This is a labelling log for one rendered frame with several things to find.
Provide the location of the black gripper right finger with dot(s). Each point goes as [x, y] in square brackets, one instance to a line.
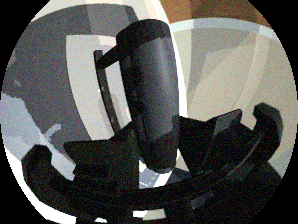
[196, 137]

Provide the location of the grey rectangular mat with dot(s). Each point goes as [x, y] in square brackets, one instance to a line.
[36, 103]

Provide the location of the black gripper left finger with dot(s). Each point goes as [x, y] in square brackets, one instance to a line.
[121, 152]

